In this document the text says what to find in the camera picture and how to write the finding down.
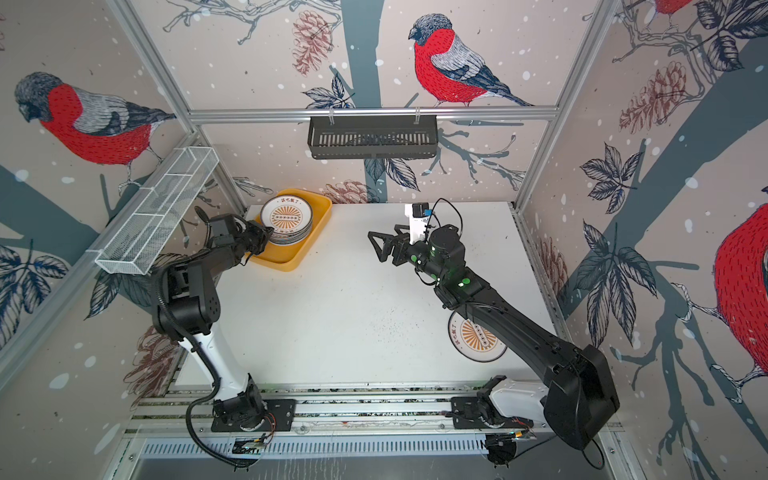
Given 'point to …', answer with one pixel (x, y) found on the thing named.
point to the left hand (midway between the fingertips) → (272, 223)
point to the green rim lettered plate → (289, 239)
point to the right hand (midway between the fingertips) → (378, 235)
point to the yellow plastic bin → (289, 257)
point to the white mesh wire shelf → (138, 240)
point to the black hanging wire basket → (366, 138)
